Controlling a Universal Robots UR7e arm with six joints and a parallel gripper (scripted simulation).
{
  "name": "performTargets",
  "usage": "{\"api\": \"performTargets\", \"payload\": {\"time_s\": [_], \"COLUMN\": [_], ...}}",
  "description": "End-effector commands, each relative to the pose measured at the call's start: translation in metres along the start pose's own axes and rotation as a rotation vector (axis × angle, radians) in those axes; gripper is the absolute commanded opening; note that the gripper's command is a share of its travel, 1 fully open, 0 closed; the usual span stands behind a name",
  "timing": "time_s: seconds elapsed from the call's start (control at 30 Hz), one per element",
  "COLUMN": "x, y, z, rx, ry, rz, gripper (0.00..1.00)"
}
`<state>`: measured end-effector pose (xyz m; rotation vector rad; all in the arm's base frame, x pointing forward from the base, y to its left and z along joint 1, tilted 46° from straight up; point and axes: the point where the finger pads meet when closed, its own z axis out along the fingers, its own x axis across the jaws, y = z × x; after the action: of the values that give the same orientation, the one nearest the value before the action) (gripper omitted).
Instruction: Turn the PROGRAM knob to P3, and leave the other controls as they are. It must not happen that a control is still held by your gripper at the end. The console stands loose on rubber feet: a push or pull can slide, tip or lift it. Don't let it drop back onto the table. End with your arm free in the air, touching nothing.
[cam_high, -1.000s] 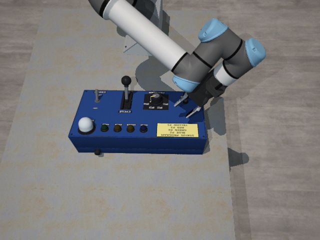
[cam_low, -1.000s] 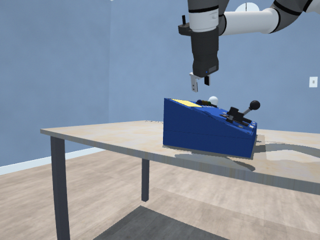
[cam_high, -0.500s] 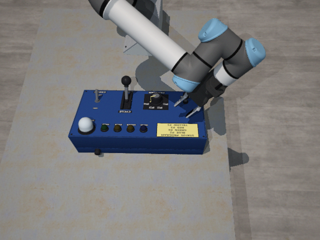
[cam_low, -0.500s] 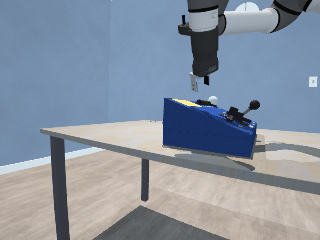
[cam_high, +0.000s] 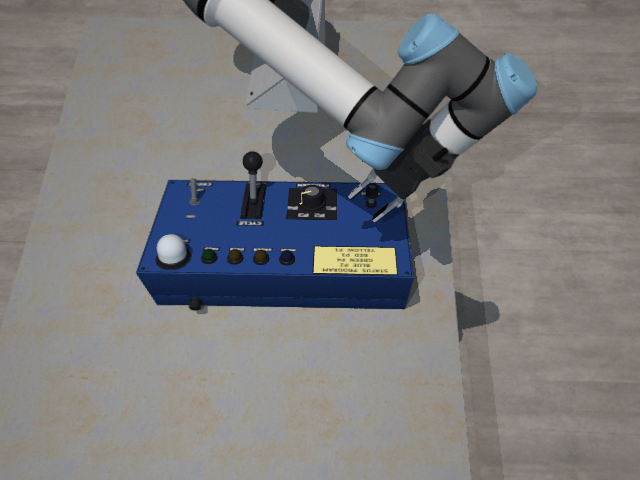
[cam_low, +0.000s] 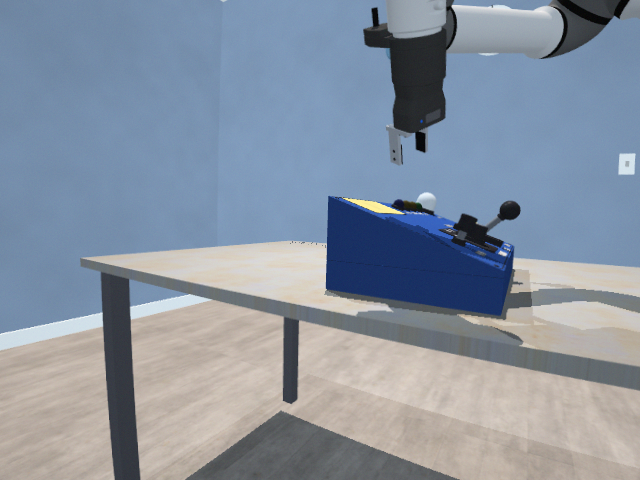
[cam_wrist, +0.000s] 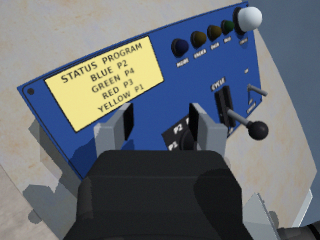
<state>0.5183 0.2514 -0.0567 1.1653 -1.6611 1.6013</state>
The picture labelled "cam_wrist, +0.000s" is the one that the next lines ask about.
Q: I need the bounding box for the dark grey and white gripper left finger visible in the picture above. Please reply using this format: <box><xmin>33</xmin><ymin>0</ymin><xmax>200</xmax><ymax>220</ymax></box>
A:
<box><xmin>93</xmin><ymin>103</ymin><xmax>134</xmax><ymax>158</ymax></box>

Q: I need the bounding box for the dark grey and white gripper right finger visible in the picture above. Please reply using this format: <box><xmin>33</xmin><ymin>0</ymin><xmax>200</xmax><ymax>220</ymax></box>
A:
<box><xmin>188</xmin><ymin>103</ymin><xmax>228</xmax><ymax>159</ymax></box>

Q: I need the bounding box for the blue control console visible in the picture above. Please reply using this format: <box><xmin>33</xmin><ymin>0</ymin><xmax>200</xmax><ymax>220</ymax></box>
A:
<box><xmin>17</xmin><ymin>1</ymin><xmax>269</xmax><ymax>181</ymax></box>

